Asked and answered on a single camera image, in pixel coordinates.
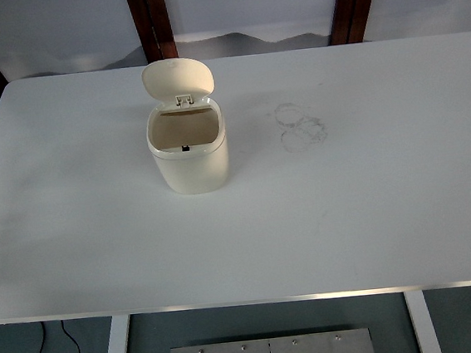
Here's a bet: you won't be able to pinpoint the cream lidded trash bin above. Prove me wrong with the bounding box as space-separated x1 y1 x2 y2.
138 53 233 199

